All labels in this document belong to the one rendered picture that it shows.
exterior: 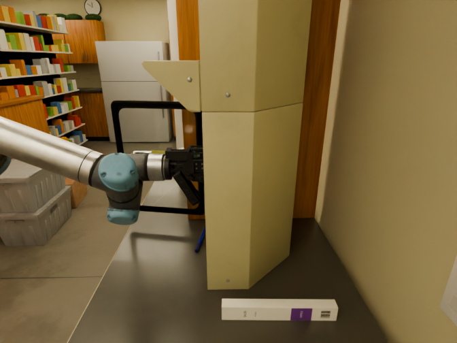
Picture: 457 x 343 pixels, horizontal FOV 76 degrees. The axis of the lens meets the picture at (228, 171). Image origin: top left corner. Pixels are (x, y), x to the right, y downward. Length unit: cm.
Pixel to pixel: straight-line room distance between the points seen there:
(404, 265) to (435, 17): 49
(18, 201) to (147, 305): 222
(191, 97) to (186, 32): 40
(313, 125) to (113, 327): 83
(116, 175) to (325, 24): 75
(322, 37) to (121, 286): 93
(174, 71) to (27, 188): 231
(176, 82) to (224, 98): 10
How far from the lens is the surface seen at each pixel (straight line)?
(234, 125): 63
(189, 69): 62
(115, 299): 87
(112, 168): 64
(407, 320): 79
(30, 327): 233
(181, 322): 77
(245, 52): 62
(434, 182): 66
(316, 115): 105
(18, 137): 74
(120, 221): 78
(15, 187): 286
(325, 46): 104
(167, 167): 78
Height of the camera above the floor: 151
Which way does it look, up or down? 21 degrees down
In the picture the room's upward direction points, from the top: straight up
